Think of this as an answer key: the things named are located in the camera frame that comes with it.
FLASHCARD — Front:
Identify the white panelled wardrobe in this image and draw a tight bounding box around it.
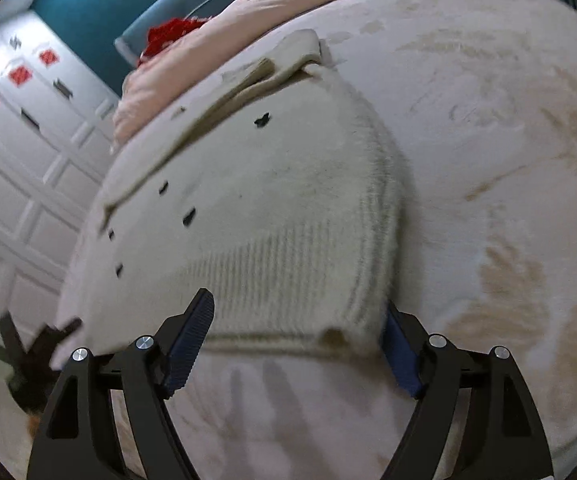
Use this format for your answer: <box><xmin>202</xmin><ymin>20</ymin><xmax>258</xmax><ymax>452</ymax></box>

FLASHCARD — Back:
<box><xmin>0</xmin><ymin>10</ymin><xmax>121</xmax><ymax>361</ymax></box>

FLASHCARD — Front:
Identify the teal upholstered headboard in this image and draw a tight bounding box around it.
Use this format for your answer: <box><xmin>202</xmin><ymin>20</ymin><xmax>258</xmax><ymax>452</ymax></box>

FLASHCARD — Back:
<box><xmin>114</xmin><ymin>0</ymin><xmax>289</xmax><ymax>58</ymax></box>

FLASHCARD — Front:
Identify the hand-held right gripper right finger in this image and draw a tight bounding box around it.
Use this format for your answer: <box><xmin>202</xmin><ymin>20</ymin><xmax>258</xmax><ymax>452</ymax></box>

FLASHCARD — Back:
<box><xmin>380</xmin><ymin>301</ymin><xmax>555</xmax><ymax>480</ymax></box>

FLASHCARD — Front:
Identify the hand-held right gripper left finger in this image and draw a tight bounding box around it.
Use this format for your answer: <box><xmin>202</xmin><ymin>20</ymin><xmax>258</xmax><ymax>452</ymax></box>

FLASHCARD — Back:
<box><xmin>26</xmin><ymin>288</ymin><xmax>216</xmax><ymax>480</ymax></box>

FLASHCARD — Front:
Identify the black stand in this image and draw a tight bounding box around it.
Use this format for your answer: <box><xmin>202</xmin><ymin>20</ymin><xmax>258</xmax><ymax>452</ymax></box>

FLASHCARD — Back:
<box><xmin>0</xmin><ymin>312</ymin><xmax>83</xmax><ymax>416</ymax></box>

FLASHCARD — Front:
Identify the white knit sweater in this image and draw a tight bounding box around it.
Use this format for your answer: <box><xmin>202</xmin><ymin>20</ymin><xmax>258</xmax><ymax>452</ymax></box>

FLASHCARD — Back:
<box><xmin>50</xmin><ymin>29</ymin><xmax>410</xmax><ymax>367</ymax></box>

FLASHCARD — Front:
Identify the red cloth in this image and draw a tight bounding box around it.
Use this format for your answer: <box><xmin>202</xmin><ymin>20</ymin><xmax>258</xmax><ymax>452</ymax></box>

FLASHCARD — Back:
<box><xmin>137</xmin><ymin>17</ymin><xmax>212</xmax><ymax>68</ymax></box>

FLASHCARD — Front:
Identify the white patterned fleece blanket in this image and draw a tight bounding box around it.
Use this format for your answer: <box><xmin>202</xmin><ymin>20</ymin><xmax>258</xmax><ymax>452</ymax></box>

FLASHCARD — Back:
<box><xmin>0</xmin><ymin>0</ymin><xmax>577</xmax><ymax>480</ymax></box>

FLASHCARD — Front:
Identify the pink duvet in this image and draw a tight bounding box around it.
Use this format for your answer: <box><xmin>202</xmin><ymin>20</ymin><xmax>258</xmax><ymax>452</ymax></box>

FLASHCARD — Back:
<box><xmin>111</xmin><ymin>0</ymin><xmax>439</xmax><ymax>150</ymax></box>

